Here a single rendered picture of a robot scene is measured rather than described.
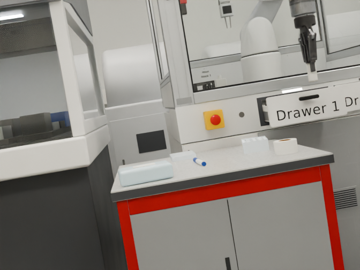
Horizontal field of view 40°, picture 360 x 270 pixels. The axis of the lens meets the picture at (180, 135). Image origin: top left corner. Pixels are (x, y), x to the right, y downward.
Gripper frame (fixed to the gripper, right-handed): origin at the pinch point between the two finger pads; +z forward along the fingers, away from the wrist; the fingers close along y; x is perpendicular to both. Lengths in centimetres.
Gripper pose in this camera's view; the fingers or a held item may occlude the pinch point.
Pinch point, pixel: (312, 72)
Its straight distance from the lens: 187.7
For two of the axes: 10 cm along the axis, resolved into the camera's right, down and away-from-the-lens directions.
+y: -0.8, -0.6, 10.0
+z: 1.6, 9.8, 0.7
